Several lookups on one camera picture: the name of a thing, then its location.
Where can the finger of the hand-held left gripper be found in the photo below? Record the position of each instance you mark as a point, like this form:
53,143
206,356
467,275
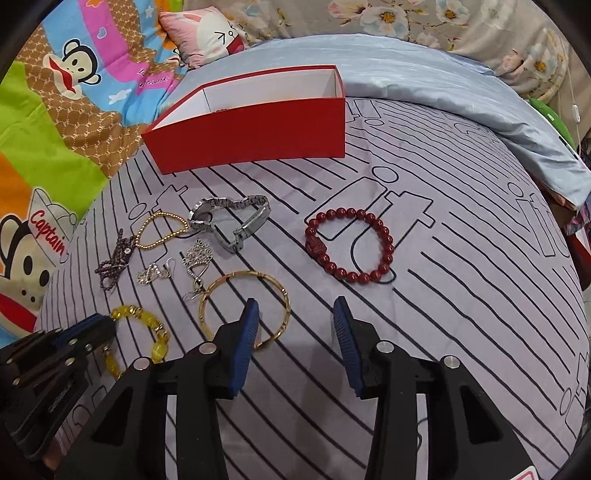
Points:
55,369
94,324

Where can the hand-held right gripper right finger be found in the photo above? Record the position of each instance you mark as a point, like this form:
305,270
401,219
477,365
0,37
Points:
344,341

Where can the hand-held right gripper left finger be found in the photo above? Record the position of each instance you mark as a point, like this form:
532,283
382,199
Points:
244,341

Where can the gold bangle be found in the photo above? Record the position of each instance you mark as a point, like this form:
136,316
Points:
285,300

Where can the silver filigree earring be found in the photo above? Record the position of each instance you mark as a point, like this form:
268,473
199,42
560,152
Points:
196,254

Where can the red cardboard box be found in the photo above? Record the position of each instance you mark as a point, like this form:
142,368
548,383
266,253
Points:
254,134

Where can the striped grey bed sheet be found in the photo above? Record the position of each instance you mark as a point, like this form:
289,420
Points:
461,323

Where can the cartoon monkey blanket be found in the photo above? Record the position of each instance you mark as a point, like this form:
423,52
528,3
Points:
69,138

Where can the dark patterned cloth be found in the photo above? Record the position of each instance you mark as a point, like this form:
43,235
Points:
575,221

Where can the light blue quilt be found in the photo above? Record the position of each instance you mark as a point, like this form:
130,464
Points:
415,69

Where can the green plush item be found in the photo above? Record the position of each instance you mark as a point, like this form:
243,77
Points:
547,113

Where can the pink rabbit pillow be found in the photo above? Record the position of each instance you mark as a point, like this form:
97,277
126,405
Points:
203,32

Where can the floral grey quilt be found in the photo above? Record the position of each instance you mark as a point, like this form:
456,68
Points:
415,23

